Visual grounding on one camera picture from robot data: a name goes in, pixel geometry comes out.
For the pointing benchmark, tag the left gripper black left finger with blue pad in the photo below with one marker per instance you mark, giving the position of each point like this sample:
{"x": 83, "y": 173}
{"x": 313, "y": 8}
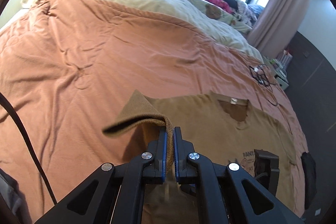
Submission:
{"x": 113, "y": 194}

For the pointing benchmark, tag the tan printed t-shirt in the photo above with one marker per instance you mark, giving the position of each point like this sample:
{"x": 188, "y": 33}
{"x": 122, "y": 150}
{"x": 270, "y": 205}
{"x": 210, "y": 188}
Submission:
{"x": 222, "y": 131}

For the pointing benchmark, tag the orange bed blanket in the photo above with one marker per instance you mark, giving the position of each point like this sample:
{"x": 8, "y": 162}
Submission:
{"x": 92, "y": 80}

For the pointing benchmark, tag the white bedside shelf with items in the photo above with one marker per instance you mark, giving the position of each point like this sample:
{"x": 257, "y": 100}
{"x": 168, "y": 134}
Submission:
{"x": 278, "y": 67}

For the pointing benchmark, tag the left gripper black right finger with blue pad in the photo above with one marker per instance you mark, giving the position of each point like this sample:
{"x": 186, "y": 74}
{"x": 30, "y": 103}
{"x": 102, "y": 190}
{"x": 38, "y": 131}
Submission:
{"x": 226, "y": 193}

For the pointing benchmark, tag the pink window curtain right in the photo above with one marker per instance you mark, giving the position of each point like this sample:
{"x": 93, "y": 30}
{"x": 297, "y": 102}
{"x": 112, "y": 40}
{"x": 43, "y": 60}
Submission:
{"x": 276, "y": 26}

